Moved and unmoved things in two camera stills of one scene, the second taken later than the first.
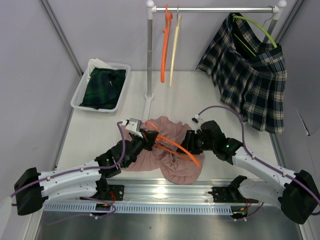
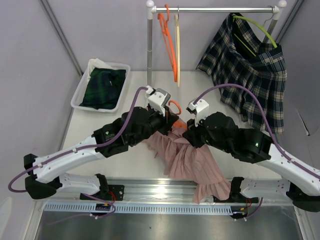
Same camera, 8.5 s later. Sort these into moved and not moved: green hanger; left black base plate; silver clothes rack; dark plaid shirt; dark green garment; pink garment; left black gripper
Moved: left black gripper; pink garment
Not moved: silver clothes rack; green hanger; dark plaid shirt; dark green garment; left black base plate
